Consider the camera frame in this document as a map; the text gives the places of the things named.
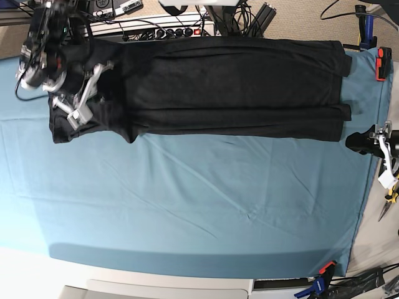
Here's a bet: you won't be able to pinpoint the black T-shirt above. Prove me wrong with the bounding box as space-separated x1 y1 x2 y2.
49 37 352 143

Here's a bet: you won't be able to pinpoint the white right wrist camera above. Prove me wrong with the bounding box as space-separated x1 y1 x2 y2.
52 61 114 130

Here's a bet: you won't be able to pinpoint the yellow handled pliers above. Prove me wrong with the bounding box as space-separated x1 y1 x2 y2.
378 183 398 222

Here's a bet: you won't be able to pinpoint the teal table cloth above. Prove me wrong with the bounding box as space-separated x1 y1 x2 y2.
1 58 377 278

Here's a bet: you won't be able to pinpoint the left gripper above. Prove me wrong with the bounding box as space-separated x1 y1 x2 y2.
345 121 398 156

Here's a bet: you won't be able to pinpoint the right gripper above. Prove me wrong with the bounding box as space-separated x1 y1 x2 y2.
15 46 94 97

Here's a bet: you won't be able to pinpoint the orange black clamp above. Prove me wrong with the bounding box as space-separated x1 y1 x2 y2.
375 47 392 82

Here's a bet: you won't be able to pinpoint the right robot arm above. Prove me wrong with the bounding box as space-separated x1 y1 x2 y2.
14 1 94 102

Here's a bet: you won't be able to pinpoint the blue clamp top right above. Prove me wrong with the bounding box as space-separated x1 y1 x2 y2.
343 5 378 52

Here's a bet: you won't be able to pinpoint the white power strip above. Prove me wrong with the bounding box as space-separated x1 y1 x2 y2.
122 21 219 42

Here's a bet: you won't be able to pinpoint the blue orange clamp bottom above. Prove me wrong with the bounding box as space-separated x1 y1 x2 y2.
294 260 337 298

